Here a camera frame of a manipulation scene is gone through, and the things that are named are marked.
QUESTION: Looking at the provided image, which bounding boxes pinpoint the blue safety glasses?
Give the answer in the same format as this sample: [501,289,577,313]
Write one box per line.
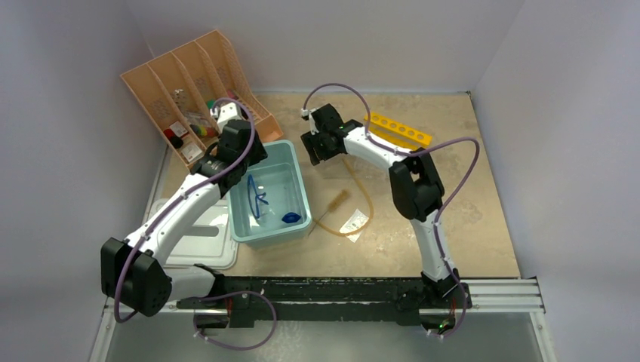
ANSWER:
[247,174,269,220]

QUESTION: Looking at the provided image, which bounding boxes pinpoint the teal plastic bin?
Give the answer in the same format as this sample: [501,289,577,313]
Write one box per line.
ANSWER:
[226,140,312,248]

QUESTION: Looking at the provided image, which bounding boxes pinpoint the tan bristle brush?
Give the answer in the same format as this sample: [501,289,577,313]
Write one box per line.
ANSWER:
[307,189,351,236]

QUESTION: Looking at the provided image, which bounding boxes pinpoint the tan rubber tubing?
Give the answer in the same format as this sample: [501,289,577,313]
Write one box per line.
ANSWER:
[342,159,374,228]

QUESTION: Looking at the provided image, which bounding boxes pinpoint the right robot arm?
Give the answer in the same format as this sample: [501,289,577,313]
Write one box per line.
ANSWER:
[300,104,466,307]

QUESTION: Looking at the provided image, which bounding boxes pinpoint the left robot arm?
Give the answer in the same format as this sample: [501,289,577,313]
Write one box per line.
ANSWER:
[100,118,267,323]

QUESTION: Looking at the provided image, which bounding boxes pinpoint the clear well plate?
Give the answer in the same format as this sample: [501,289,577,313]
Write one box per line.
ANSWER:
[343,151,393,180]

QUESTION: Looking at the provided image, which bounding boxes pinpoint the yellow test tube rack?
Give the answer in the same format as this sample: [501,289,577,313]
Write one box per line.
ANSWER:
[369,112,432,151]

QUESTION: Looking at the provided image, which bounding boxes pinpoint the white label packet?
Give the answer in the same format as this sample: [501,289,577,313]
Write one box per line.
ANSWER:
[339,209,370,243]

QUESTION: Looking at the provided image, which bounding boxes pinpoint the peach desk file organizer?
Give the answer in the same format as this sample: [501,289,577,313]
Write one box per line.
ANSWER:
[121,30,283,168]

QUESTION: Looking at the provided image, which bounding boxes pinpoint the white bin lid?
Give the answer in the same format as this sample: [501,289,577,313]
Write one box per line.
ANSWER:
[165,199,238,270]

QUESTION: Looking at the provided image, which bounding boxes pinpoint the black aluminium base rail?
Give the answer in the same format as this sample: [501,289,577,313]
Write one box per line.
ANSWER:
[102,276,546,331]

